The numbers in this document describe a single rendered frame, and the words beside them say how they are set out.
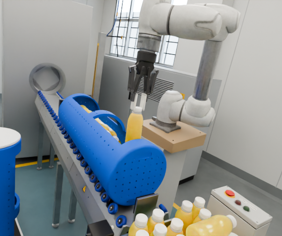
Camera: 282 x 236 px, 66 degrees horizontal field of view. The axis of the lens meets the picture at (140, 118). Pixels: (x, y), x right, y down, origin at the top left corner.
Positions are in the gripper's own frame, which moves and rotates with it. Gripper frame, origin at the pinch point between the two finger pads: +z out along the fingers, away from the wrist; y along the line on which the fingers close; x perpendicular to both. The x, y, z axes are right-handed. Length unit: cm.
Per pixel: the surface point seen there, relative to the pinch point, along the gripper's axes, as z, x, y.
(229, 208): 30, 38, -24
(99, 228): 37.9, 21.6, 20.8
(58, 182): 92, -85, 8
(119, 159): 19.9, 10.1, 10.6
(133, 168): 24.3, 10.5, 3.9
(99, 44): -21, -129, -31
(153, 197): 33.7, 18.6, -2.5
